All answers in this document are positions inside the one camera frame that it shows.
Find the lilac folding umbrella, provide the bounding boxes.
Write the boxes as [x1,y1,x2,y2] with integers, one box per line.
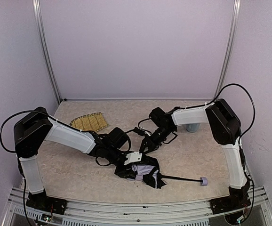
[116,153,208,189]

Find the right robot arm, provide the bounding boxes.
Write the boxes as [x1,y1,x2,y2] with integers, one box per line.
[139,99,251,214]

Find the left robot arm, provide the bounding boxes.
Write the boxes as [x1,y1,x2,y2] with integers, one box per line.
[13,107,136,203]

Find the light blue ceramic mug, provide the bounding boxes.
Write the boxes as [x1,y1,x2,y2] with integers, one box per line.
[185,123,200,133]

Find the woven bamboo tray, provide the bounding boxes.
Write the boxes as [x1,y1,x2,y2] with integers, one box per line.
[70,112,109,132]

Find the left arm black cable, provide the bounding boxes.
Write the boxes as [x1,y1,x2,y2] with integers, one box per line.
[117,130,136,153]

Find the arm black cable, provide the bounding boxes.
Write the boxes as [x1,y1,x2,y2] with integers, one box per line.
[117,130,136,153]
[212,82,256,142]

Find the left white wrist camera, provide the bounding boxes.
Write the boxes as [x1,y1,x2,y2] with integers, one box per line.
[124,152,142,165]

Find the front aluminium rail base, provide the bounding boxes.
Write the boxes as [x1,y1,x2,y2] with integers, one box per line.
[1,186,272,226]

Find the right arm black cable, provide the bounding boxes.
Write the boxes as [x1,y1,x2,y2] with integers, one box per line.
[212,82,256,142]

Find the right aluminium frame post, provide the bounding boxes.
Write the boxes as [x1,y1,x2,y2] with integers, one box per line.
[214,0,241,98]

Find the aluminium frame post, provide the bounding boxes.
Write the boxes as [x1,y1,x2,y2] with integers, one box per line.
[32,0,62,104]
[214,0,241,98]

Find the left aluminium frame post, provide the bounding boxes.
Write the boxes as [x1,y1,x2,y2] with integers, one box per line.
[32,0,62,104]

